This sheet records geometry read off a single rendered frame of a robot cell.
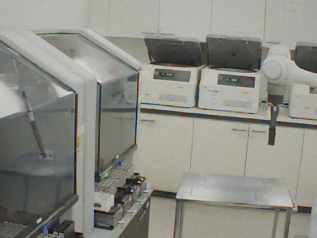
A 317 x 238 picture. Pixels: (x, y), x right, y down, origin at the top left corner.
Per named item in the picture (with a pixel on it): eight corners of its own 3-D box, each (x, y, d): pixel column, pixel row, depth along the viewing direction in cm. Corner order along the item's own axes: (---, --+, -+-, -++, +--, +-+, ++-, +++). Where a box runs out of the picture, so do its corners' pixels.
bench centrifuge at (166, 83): (134, 103, 453) (137, 34, 442) (152, 94, 512) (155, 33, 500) (192, 109, 438) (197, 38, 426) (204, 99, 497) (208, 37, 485)
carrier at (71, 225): (70, 233, 190) (70, 220, 189) (75, 233, 190) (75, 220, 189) (59, 244, 179) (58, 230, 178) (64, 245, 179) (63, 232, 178)
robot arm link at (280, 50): (266, 77, 210) (262, 80, 198) (269, 43, 207) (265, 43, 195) (290, 80, 206) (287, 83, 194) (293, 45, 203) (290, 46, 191)
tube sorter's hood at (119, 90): (2, 166, 225) (2, 35, 214) (54, 139, 283) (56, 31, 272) (100, 183, 213) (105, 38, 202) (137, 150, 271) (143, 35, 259)
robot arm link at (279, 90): (286, 80, 206) (285, 93, 207) (267, 78, 208) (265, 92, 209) (287, 82, 198) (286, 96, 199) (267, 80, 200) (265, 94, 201)
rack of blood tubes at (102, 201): (49, 203, 225) (49, 191, 223) (57, 197, 234) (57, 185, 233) (107, 214, 217) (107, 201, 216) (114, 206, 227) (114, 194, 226)
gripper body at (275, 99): (284, 95, 199) (282, 116, 201) (283, 93, 207) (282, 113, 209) (267, 93, 201) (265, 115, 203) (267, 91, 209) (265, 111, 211)
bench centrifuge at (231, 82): (197, 110, 438) (201, 33, 425) (205, 99, 497) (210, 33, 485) (257, 115, 425) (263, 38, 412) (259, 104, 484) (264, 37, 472)
